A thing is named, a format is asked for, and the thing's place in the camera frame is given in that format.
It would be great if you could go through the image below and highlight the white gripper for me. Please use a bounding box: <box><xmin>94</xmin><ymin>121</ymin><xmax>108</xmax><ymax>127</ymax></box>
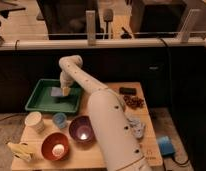
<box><xmin>60</xmin><ymin>71</ymin><xmax>74</xmax><ymax>96</ymax></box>

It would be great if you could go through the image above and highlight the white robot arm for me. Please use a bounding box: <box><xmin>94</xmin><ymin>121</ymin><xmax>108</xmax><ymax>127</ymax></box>
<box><xmin>59</xmin><ymin>55</ymin><xmax>152</xmax><ymax>171</ymax></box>

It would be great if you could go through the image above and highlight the green plastic tray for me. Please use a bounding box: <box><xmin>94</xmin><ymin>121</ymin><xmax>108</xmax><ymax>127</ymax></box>
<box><xmin>25</xmin><ymin>79</ymin><xmax>83</xmax><ymax>115</ymax></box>

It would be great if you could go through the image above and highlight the small blue cup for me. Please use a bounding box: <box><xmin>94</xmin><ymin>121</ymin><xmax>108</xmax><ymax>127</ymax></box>
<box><xmin>52</xmin><ymin>113</ymin><xmax>67</xmax><ymax>129</ymax></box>

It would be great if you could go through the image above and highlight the purple bowl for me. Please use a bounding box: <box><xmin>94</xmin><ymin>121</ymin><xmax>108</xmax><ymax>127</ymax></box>
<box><xmin>69</xmin><ymin>116</ymin><xmax>95</xmax><ymax>143</ymax></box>

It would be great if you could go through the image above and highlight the white paper cup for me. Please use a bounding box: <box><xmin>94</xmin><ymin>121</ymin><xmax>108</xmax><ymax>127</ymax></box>
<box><xmin>24</xmin><ymin>111</ymin><xmax>45</xmax><ymax>133</ymax></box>

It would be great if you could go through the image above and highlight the black rectangular block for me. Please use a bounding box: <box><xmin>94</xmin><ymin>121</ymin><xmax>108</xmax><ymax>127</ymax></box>
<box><xmin>119</xmin><ymin>87</ymin><xmax>136</xmax><ymax>95</ymax></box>

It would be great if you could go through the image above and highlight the red bowl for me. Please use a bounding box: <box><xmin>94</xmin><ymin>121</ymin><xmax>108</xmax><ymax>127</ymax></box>
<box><xmin>41</xmin><ymin>132</ymin><xmax>69</xmax><ymax>161</ymax></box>

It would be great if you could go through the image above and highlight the wooden cutting board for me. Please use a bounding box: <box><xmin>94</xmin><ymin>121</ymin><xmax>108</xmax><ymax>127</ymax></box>
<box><xmin>10</xmin><ymin>81</ymin><xmax>164</xmax><ymax>171</ymax></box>

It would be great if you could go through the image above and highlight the dark red grape bunch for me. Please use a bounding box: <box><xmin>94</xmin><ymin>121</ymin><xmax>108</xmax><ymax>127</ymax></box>
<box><xmin>123</xmin><ymin>95</ymin><xmax>144</xmax><ymax>109</ymax></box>

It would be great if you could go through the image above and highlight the yellow toy banana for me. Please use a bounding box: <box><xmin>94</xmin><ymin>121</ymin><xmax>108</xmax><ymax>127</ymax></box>
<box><xmin>7</xmin><ymin>142</ymin><xmax>36</xmax><ymax>162</ymax></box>

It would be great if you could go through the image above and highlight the blue tape roll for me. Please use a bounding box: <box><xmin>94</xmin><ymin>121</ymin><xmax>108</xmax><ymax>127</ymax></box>
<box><xmin>157</xmin><ymin>136</ymin><xmax>175</xmax><ymax>156</ymax></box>

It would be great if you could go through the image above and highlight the white table rail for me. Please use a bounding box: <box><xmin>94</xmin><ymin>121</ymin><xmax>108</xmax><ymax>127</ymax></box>
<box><xmin>0</xmin><ymin>37</ymin><xmax>206</xmax><ymax>51</ymax></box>

